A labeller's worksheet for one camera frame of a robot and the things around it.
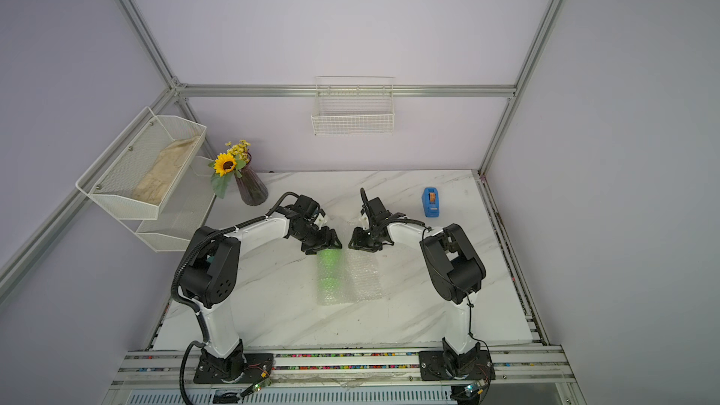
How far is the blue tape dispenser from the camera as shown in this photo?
1.06 meters

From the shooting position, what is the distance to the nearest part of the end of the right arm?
733mm

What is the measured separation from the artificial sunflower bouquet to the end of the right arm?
1.48ft

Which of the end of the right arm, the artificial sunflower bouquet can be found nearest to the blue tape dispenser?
the end of the right arm

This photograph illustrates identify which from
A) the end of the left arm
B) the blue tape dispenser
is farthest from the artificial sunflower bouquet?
the blue tape dispenser

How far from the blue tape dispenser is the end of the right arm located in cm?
30

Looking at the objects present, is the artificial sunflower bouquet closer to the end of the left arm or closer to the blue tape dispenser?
the end of the left arm

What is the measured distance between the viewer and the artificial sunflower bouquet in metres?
0.90

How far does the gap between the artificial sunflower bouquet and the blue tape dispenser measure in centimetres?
69

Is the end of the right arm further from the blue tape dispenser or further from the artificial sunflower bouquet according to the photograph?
the artificial sunflower bouquet
